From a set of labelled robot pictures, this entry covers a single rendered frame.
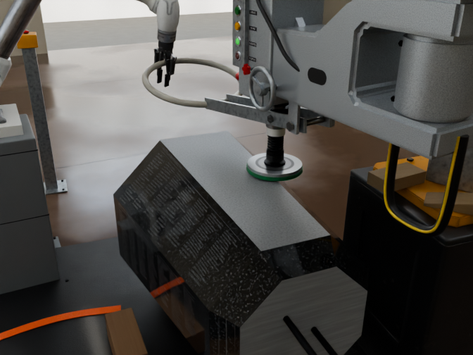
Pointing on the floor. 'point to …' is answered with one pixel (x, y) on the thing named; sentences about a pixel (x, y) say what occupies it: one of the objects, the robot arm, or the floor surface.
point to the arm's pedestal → (24, 215)
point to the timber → (124, 333)
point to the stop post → (51, 187)
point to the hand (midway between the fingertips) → (163, 78)
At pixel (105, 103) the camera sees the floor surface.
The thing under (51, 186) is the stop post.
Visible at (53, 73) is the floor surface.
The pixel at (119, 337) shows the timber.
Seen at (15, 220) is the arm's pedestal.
